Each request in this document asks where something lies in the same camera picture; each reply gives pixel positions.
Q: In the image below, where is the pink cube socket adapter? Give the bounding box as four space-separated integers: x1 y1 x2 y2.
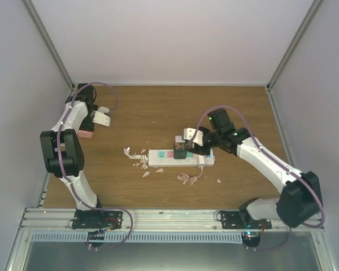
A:
77 130 94 138

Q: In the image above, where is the white plug adapter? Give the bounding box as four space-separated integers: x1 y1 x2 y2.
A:
175 135 185 143

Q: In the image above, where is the green dragon cube adapter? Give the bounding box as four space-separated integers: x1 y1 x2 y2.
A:
173 143 187 160

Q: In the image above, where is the white power strip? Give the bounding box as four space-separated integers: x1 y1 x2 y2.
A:
147 150 215 168

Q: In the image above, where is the white power strip cord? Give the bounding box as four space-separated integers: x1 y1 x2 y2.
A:
122 146 149 162

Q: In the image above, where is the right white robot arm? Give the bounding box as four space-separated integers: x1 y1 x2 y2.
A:
182 106 325 229

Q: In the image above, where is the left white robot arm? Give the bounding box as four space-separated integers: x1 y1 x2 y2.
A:
40 84 105 228

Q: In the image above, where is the white usb charger plug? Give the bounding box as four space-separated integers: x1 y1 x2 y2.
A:
198 156 206 169

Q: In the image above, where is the white paper scrap pile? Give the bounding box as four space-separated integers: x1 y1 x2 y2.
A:
129 148 164 178

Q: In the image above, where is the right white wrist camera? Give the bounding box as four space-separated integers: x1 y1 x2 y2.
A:
182 128 204 146

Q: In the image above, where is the pink coiled usb cable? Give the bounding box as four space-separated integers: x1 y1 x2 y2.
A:
177 167 206 186

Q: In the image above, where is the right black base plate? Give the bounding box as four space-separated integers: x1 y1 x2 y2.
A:
215 210 272 230

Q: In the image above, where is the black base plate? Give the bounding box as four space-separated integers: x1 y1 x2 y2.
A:
215 210 272 230
68 209 123 231

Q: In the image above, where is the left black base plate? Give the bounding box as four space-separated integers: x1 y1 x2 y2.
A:
68 209 123 231

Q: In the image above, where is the aluminium front rail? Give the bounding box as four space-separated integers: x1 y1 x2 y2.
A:
20 207 324 231

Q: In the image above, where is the grey slotted cable duct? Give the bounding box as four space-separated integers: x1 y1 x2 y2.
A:
32 231 242 244

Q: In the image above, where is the left aluminium frame post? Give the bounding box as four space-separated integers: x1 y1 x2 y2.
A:
21 0 74 90

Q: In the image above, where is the aluminium frame post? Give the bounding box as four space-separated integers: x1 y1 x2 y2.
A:
21 0 74 90
266 0 324 92

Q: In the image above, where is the right aluminium frame post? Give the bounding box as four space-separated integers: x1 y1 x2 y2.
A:
266 0 324 92

